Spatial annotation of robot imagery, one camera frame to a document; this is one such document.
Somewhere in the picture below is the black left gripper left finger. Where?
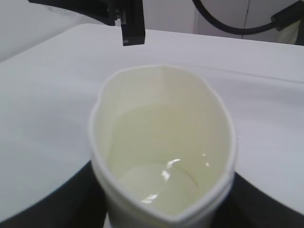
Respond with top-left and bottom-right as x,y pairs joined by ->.
0,162 -> 107,228

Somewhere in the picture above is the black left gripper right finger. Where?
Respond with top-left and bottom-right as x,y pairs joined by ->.
213,173 -> 304,228

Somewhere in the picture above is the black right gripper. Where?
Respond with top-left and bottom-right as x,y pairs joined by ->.
29,0 -> 145,46

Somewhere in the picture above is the white paper cup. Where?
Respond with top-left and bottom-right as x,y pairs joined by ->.
88,66 -> 237,228

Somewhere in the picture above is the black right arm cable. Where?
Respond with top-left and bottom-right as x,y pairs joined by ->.
191,0 -> 304,36

